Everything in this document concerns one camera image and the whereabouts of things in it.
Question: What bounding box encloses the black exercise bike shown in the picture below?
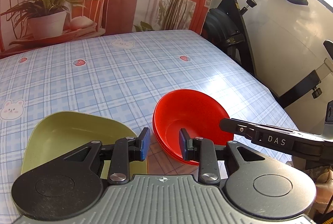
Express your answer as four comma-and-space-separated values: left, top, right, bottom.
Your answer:
202, 0, 333, 110

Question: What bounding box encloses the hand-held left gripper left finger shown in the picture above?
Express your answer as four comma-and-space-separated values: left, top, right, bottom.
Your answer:
53, 127, 152, 186

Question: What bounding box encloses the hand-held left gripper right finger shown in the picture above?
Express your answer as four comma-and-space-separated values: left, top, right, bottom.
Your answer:
179, 128, 266, 184

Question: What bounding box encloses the green plate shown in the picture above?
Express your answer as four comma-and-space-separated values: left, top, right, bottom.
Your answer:
21, 111, 149, 181

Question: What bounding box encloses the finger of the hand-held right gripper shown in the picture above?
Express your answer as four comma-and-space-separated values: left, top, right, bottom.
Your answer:
220, 117, 333, 162

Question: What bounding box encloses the blue plaid tablecloth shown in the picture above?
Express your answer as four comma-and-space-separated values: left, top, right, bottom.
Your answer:
0, 30, 299, 218

